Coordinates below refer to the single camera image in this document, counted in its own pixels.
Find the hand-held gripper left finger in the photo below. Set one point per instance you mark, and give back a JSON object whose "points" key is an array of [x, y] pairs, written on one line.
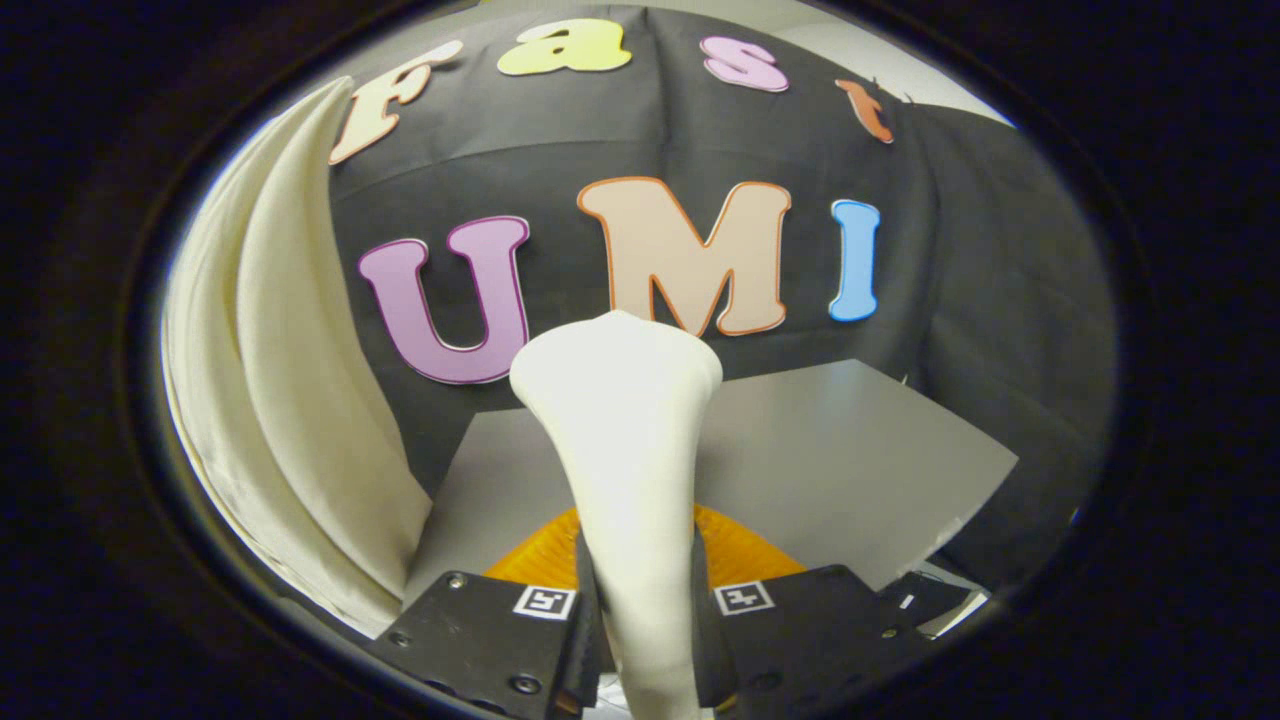
{"points": [[480, 640]]}

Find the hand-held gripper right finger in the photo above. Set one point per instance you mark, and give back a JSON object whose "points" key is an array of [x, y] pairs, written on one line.
{"points": [[800, 640]]}

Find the white garment steamer head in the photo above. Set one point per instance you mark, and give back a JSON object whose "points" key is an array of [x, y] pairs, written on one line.
{"points": [[620, 450]]}

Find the cream button shirt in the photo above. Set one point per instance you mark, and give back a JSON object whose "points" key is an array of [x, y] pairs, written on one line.
{"points": [[300, 400]]}

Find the grey cabinet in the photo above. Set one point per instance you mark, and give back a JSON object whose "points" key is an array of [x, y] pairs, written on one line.
{"points": [[850, 450]]}

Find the black backdrop cloth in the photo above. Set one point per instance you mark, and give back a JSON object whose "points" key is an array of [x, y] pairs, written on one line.
{"points": [[950, 300]]}

